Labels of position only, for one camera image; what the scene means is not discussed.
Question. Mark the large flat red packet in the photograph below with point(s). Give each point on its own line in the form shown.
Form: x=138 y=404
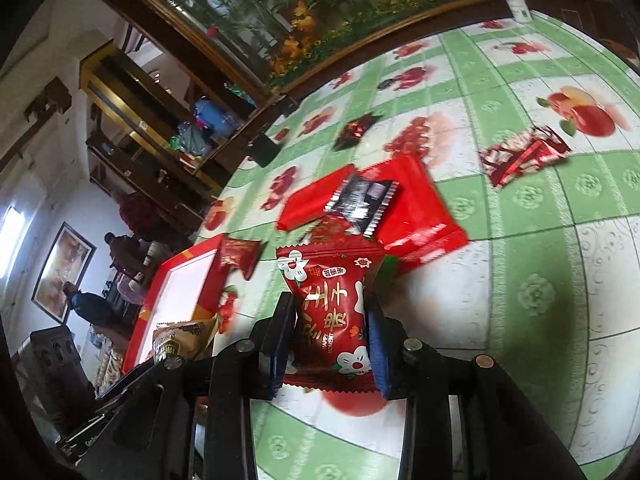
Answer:
x=425 y=215

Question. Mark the red box with white inside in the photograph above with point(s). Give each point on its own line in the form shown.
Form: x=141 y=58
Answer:
x=175 y=290

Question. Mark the red white-flower snack packet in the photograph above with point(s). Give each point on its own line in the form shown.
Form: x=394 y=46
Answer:
x=330 y=305

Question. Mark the black silver snack packet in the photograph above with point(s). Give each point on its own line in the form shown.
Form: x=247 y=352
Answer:
x=362 y=202

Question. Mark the framed wall picture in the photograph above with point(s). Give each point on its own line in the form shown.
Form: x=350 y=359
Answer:
x=62 y=272

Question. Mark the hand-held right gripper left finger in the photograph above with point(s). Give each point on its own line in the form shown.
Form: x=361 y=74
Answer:
x=281 y=345

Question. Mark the long red packet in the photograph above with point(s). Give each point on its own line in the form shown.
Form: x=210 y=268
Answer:
x=310 y=197

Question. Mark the small black box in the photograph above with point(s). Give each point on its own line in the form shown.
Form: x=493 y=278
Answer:
x=262 y=151

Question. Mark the dark wooden cabinet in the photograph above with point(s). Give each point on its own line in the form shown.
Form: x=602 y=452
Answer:
x=55 y=375

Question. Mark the brown gold snack packet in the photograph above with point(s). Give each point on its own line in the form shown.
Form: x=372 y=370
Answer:
x=185 y=337

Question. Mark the blue bag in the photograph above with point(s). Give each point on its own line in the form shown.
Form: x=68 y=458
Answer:
x=210 y=116

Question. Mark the dark red gold-print snack packet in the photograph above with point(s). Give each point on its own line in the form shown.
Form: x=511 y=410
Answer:
x=241 y=256

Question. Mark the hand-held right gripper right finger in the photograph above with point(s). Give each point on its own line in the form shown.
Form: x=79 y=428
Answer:
x=381 y=360

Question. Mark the wooden shelf cabinet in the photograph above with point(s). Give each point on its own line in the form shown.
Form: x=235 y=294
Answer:
x=145 y=130

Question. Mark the red white striped snack packet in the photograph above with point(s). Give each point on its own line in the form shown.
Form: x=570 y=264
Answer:
x=522 y=155

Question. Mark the dark red shiny snack packet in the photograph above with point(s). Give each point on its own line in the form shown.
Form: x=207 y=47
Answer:
x=356 y=130

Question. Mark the green fruit-print tablecloth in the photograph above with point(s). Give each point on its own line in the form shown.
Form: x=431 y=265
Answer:
x=525 y=260

